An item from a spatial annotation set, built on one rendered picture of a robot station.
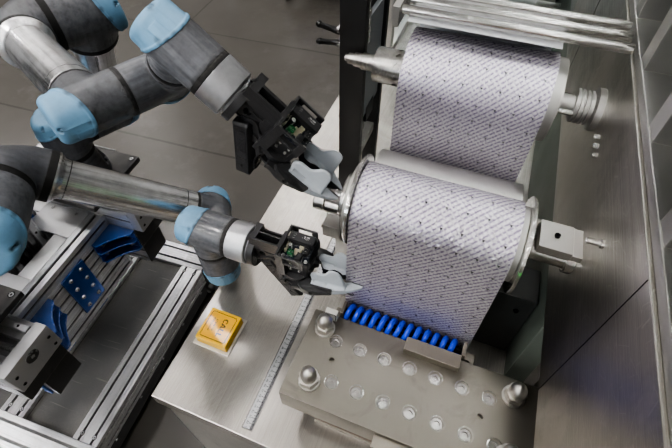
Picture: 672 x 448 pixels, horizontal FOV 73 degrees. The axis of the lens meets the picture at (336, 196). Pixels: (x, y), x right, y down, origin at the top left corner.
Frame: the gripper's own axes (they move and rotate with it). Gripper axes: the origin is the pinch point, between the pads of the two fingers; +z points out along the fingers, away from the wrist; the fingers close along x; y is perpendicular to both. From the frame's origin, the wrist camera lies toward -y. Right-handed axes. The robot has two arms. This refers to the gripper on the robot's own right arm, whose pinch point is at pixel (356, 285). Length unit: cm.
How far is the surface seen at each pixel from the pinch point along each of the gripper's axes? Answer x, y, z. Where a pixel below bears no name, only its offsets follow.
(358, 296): -0.3, -3.3, 0.5
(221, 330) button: -10.4, -16.6, -25.0
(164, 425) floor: -19, -109, -64
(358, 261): -0.3, 8.1, 0.1
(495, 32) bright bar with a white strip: 30.5, 34.6, 11.0
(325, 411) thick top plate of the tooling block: -19.9, -6.1, 1.8
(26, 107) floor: 107, -109, -257
